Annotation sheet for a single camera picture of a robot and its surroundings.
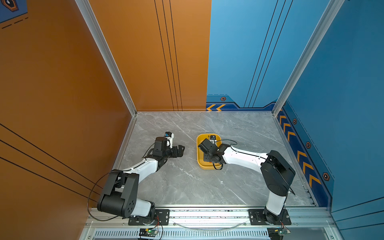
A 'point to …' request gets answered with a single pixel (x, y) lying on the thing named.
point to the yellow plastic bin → (200, 138)
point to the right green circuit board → (277, 233)
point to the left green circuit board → (148, 232)
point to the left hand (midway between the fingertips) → (178, 146)
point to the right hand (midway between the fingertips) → (206, 156)
